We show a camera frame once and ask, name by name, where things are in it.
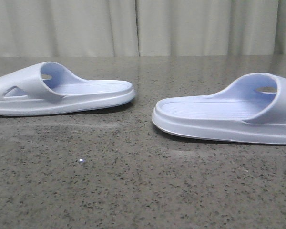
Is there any light blue slipper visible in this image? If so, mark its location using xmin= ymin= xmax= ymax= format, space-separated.
xmin=0 ymin=62 xmax=135 ymax=116
xmin=152 ymin=73 xmax=286 ymax=145

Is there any pale green curtain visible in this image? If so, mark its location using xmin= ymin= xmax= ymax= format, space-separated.
xmin=0 ymin=0 xmax=286 ymax=57

